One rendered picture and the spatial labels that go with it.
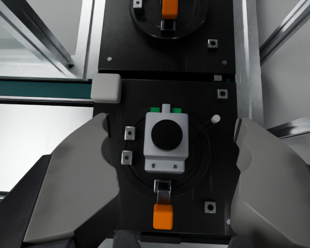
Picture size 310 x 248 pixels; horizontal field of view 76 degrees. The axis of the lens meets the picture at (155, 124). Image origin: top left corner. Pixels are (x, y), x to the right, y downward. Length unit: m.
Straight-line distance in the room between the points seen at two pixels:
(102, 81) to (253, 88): 0.26
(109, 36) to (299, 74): 0.43
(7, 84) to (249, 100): 0.44
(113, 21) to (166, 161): 0.29
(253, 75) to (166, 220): 0.29
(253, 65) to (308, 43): 0.24
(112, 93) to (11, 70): 0.20
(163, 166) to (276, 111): 0.35
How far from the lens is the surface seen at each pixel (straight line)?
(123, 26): 0.41
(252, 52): 0.42
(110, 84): 0.33
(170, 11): 0.29
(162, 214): 0.22
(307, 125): 0.34
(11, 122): 0.48
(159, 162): 0.22
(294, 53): 0.59
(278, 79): 0.54
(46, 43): 0.35
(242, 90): 0.38
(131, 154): 0.29
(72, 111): 0.42
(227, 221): 0.34
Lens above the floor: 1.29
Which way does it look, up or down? 78 degrees down
